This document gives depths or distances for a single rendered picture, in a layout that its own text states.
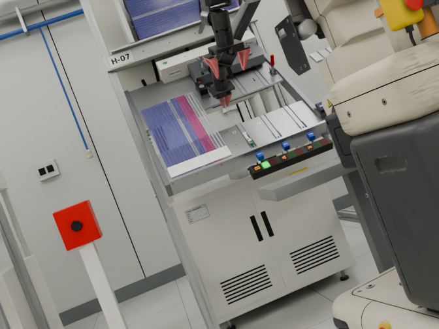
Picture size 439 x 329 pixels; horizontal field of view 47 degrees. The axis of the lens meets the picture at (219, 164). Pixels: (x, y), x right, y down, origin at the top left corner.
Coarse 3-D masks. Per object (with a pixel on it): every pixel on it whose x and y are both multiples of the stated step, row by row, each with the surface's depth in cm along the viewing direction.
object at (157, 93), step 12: (240, 72) 239; (252, 72) 238; (264, 72) 236; (276, 72) 234; (156, 84) 244; (168, 84) 242; (180, 84) 241; (192, 84) 239; (204, 84) 237; (240, 84) 232; (252, 84) 231; (264, 84) 229; (132, 96) 240; (144, 96) 239; (156, 96) 237; (168, 96) 235; (240, 96) 227; (144, 108) 231; (204, 108) 224; (144, 120) 225
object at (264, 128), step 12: (288, 108) 214; (300, 108) 213; (252, 120) 213; (264, 120) 211; (276, 120) 210; (288, 120) 209; (300, 120) 207; (312, 120) 206; (228, 132) 210; (240, 132) 208; (252, 132) 207; (264, 132) 206; (276, 132) 205; (288, 132) 204; (228, 144) 204; (240, 144) 203
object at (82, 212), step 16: (64, 208) 198; (80, 208) 199; (64, 224) 198; (80, 224) 197; (96, 224) 201; (64, 240) 198; (80, 240) 198; (96, 256) 201; (96, 272) 201; (96, 288) 201; (112, 304) 201; (112, 320) 201
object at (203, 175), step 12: (324, 120) 202; (300, 132) 199; (324, 132) 204; (264, 144) 197; (276, 144) 199; (300, 144) 204; (240, 156) 196; (252, 156) 198; (264, 156) 201; (204, 168) 193; (216, 168) 195; (228, 168) 198; (240, 168) 200; (180, 180) 192; (192, 180) 195; (204, 180) 197; (180, 192) 196
